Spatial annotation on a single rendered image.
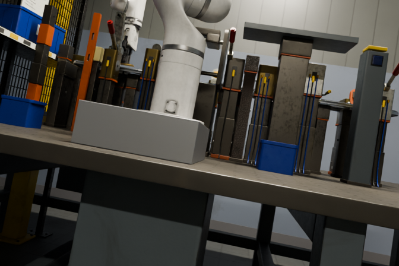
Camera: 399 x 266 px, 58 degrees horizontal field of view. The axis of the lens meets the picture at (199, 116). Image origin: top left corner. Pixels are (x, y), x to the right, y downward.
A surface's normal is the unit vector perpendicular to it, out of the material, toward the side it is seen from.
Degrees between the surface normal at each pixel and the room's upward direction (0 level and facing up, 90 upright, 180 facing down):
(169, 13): 121
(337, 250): 90
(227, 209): 90
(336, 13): 90
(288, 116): 90
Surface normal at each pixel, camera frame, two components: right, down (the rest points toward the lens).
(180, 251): -0.11, -0.08
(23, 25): 0.96, 0.15
